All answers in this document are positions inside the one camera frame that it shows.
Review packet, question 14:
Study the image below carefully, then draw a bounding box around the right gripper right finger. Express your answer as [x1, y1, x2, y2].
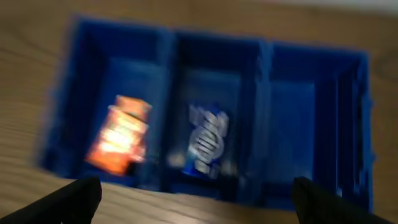
[292, 176, 396, 224]

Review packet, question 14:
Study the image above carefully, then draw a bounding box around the blue candy pack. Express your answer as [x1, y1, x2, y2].
[182, 104, 231, 180]

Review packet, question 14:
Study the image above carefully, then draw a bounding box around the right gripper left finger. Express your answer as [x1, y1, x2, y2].
[0, 176, 103, 224]

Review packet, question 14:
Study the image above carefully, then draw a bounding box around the blue tray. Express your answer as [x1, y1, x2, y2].
[35, 15, 376, 214]

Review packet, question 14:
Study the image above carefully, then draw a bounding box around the orange candy box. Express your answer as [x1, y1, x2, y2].
[115, 95, 152, 121]
[85, 104, 147, 177]

